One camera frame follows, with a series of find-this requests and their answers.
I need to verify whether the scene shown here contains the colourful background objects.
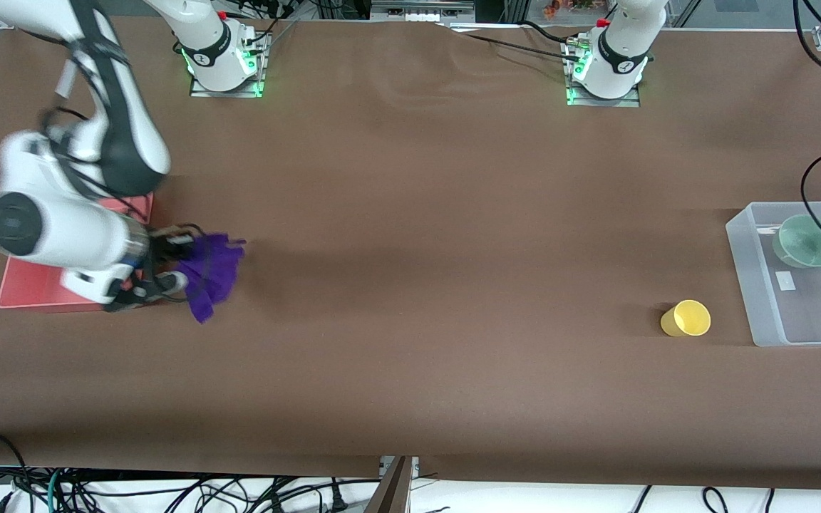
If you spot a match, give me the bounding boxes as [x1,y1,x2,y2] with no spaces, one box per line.
[543,0,600,18]

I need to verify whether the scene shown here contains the green bowl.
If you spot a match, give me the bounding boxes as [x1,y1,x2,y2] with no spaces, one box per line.
[772,214,821,269]

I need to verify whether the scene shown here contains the yellow cup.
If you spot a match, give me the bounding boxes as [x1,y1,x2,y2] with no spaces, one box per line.
[660,300,711,338]

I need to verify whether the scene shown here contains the purple cloth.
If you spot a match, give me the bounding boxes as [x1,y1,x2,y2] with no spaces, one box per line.
[172,234,246,325]

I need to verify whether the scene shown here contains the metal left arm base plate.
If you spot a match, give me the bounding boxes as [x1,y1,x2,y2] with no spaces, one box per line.
[562,39,643,109]

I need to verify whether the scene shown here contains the black floor cable bundle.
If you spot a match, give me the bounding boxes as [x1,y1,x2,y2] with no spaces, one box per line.
[0,474,354,513]

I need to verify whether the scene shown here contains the black cable across table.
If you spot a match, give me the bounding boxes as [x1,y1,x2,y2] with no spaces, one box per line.
[446,20,586,61]

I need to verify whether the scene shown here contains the clear plastic box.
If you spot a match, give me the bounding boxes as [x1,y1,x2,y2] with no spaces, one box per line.
[726,201,821,348]

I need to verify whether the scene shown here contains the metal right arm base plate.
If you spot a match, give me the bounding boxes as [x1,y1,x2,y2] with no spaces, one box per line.
[188,32,272,99]

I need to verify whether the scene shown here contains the grey metal background frame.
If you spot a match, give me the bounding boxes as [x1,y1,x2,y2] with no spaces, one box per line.
[370,0,477,24]

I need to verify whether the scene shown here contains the pink plastic box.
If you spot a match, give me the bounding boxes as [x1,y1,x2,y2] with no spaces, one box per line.
[0,192,162,314]

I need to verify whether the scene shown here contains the wooden beam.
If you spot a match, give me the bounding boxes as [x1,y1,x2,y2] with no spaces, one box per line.
[363,456,413,513]

